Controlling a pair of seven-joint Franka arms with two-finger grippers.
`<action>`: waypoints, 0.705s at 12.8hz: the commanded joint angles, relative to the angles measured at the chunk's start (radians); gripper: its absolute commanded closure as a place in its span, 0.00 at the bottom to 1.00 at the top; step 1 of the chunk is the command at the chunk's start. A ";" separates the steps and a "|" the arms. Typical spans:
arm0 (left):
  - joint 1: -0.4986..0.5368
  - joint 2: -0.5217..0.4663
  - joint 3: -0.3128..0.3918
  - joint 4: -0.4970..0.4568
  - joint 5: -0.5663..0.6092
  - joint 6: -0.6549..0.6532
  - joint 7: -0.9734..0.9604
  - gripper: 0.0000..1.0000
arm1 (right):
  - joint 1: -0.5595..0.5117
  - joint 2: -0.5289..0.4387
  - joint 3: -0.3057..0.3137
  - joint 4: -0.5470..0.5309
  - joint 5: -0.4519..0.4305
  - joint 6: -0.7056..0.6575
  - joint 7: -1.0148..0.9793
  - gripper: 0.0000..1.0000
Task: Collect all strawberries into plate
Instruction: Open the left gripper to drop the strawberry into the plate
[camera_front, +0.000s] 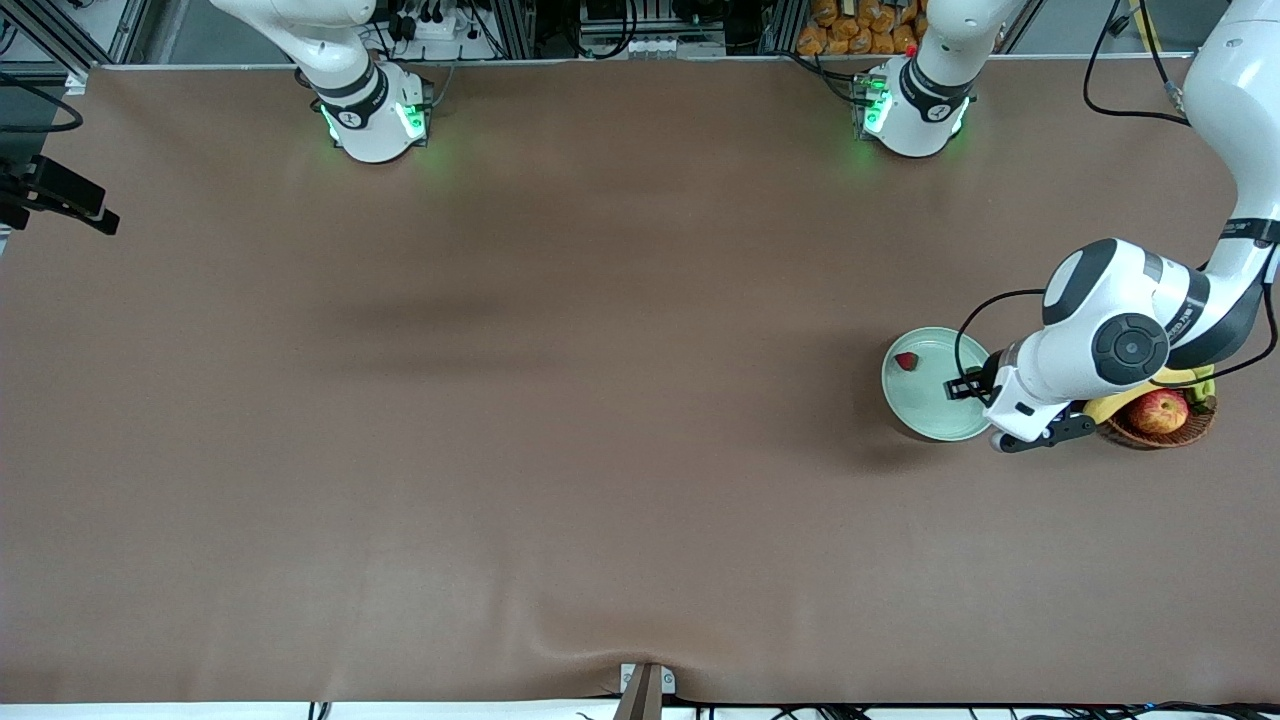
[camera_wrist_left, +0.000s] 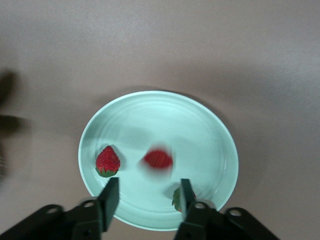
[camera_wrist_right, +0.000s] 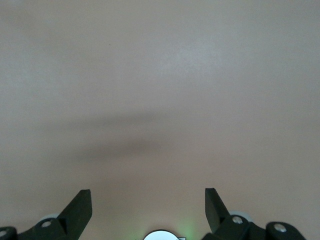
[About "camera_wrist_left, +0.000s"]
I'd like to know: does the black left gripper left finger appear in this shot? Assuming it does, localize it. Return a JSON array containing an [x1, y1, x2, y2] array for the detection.
[[4, 176, 120, 240]]

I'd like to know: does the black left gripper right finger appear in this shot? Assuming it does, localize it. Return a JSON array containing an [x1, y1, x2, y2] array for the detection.
[[173, 178, 279, 240]]

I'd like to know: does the red toy strawberry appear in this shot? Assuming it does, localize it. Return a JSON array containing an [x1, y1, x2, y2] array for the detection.
[[171, 186, 197, 213], [95, 145, 121, 179], [138, 142, 175, 177]]

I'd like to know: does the pale green round plate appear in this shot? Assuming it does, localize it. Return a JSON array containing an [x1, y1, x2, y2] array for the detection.
[[77, 90, 240, 232]]

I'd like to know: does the brown table cover mat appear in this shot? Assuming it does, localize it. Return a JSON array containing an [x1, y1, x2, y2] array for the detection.
[[0, 0, 320, 240]]

